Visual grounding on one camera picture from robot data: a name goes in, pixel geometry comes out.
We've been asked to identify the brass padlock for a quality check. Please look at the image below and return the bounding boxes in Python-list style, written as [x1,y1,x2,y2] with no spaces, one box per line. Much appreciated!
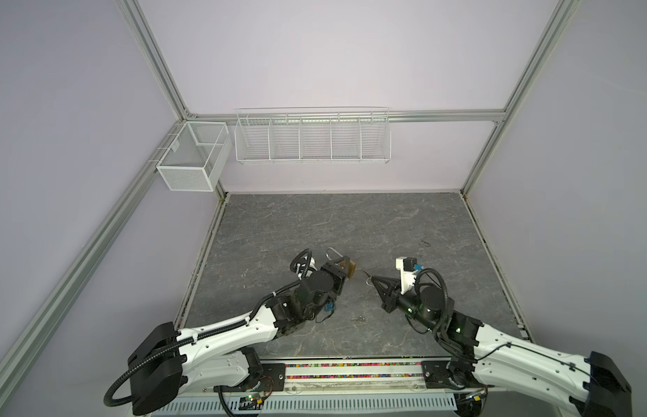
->
[325,247,357,278]

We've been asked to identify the silver key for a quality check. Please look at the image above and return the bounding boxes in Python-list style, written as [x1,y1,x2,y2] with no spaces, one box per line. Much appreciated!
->
[361,269,372,287]

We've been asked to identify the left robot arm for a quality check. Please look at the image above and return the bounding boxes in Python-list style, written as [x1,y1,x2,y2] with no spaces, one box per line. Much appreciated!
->
[103,248,355,416]

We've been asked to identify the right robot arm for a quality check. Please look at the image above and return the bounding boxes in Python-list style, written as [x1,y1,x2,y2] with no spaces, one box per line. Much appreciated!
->
[370,269,633,416]

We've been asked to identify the white mesh box basket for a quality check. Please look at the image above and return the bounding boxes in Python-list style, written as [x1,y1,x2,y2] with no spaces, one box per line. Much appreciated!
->
[157,122,232,192]

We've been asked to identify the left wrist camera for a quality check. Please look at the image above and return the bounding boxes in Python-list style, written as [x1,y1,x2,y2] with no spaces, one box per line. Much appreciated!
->
[300,256,317,273]

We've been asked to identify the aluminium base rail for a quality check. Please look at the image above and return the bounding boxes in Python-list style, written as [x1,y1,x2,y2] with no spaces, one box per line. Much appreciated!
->
[132,356,512,401]

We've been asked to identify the white vented cable duct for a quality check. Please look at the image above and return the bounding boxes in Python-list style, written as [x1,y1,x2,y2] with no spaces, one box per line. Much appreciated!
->
[153,393,457,416]

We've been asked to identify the white wire shelf basket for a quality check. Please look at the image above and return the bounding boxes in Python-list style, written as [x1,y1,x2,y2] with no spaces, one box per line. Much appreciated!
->
[234,107,392,163]

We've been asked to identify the aluminium frame profiles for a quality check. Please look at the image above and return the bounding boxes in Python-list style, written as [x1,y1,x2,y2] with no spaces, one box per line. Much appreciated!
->
[0,1,580,414]

